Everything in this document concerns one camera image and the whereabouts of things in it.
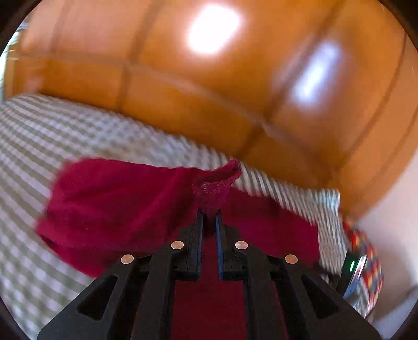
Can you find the red fleece sweater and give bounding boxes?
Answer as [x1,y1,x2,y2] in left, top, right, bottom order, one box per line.
[36,158,322,340]

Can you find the multicoloured checked pillow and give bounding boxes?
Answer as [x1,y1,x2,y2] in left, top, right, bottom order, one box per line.
[341,220,384,314]

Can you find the wooden panelled wardrobe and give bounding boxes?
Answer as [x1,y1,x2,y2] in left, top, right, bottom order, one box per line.
[3,0,418,223]

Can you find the green checked bedsheet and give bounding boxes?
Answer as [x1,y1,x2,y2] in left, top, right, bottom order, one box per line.
[0,93,373,340]

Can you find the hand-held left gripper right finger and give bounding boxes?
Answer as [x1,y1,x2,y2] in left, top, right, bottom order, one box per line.
[215,209,381,340]

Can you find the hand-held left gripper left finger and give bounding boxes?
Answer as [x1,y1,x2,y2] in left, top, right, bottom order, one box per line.
[37,209,205,340]

